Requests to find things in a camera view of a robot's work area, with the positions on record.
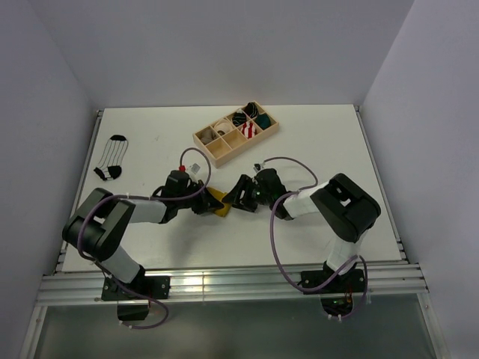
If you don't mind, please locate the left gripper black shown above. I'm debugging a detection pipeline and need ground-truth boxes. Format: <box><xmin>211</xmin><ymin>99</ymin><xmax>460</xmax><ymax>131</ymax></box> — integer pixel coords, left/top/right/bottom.
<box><xmin>176</xmin><ymin>179</ymin><xmax>223</xmax><ymax>215</ymax></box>

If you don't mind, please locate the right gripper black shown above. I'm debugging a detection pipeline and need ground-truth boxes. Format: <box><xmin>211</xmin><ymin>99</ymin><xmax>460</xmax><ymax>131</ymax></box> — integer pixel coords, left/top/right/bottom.
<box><xmin>222</xmin><ymin>174</ymin><xmax>274</xmax><ymax>212</ymax></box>

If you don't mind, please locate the yellow sock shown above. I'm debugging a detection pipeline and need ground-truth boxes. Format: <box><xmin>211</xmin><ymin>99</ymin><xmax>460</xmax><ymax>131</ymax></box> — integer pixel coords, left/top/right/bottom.
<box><xmin>207</xmin><ymin>187</ymin><xmax>231</xmax><ymax>218</ymax></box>

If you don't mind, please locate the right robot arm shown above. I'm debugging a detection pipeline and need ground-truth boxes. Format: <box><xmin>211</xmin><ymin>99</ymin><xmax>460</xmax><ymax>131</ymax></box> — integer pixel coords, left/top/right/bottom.
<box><xmin>222</xmin><ymin>168</ymin><xmax>381</xmax><ymax>292</ymax></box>

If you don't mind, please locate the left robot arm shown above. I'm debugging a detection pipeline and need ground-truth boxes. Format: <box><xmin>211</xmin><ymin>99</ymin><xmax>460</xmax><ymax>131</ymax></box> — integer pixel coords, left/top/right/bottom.
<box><xmin>62</xmin><ymin>170</ymin><xmax>224</xmax><ymax>298</ymax></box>

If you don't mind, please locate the wooden compartment tray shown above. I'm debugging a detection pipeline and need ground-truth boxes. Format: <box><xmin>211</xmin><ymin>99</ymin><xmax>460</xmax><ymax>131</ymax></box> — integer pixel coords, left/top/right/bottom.
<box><xmin>192</xmin><ymin>101</ymin><xmax>280</xmax><ymax>168</ymax></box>

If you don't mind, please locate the beige rolled sock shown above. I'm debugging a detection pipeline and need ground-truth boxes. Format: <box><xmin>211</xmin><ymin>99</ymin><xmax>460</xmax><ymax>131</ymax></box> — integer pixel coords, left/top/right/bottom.
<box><xmin>199</xmin><ymin>128</ymin><xmax>216</xmax><ymax>145</ymax></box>

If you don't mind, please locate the red white striped rolled sock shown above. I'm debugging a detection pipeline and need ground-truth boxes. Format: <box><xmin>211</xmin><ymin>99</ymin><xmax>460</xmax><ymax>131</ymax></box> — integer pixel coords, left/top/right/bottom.
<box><xmin>240</xmin><ymin>121</ymin><xmax>257</xmax><ymax>140</ymax></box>

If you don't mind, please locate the cream rolled sock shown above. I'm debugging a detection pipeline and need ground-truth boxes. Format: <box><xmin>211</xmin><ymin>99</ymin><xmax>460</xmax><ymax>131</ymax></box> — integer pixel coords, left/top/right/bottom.
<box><xmin>213</xmin><ymin>118</ymin><xmax>235</xmax><ymax>136</ymax></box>

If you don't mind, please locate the black white rolled sock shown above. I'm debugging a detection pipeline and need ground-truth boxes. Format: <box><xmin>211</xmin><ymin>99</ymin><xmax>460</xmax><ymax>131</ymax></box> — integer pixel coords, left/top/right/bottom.
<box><xmin>231</xmin><ymin>111</ymin><xmax>248</xmax><ymax>127</ymax></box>

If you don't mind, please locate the dark green rolled sock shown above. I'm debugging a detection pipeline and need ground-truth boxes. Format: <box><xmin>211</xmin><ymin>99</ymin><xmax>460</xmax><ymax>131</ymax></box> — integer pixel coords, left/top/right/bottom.
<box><xmin>255</xmin><ymin>113</ymin><xmax>271</xmax><ymax>130</ymax></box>

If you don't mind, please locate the black striped rolled sock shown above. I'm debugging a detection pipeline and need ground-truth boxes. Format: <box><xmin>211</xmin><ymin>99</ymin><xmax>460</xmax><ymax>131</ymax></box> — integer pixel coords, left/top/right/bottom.
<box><xmin>243</xmin><ymin>102</ymin><xmax>259</xmax><ymax>119</ymax></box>

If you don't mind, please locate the white black striped sock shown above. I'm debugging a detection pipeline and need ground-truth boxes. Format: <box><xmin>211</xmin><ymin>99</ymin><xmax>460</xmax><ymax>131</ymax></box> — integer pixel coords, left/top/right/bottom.
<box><xmin>94</xmin><ymin>135</ymin><xmax>129</xmax><ymax>182</ymax></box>

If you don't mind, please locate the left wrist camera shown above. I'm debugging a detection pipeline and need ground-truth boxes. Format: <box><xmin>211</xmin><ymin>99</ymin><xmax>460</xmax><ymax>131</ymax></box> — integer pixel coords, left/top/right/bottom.
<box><xmin>179</xmin><ymin>163</ymin><xmax>201</xmax><ymax>177</ymax></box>

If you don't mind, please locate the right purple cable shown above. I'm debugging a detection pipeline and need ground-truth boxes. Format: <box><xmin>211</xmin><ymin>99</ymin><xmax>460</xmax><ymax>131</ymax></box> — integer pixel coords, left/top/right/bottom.
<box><xmin>261</xmin><ymin>156</ymin><xmax>370</xmax><ymax>321</ymax></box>

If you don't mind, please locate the purple cable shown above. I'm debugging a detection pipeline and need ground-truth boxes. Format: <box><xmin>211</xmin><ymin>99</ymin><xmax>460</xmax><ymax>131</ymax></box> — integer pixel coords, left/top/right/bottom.
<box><xmin>76</xmin><ymin>147</ymin><xmax>213</xmax><ymax>331</ymax></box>
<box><xmin>261</xmin><ymin>156</ymin><xmax>370</xmax><ymax>321</ymax></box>

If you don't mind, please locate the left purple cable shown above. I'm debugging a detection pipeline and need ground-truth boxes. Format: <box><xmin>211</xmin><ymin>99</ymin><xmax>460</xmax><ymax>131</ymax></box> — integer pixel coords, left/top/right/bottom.
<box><xmin>76</xmin><ymin>147</ymin><xmax>213</xmax><ymax>331</ymax></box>

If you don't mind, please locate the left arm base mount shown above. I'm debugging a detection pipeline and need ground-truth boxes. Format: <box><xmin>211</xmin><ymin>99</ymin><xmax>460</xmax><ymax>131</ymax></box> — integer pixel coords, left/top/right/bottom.
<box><xmin>100</xmin><ymin>275</ymin><xmax>171</xmax><ymax>329</ymax></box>

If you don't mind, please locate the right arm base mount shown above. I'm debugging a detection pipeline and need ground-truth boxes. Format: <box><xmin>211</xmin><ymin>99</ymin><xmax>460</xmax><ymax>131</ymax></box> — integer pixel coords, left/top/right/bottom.
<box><xmin>298</xmin><ymin>268</ymin><xmax>368</xmax><ymax>319</ymax></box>

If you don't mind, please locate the aluminium frame rail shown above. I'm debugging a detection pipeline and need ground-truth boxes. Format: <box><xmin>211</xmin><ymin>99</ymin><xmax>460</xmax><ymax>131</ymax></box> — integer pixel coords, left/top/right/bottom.
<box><xmin>35</xmin><ymin>263</ymin><xmax>429</xmax><ymax>307</ymax></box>

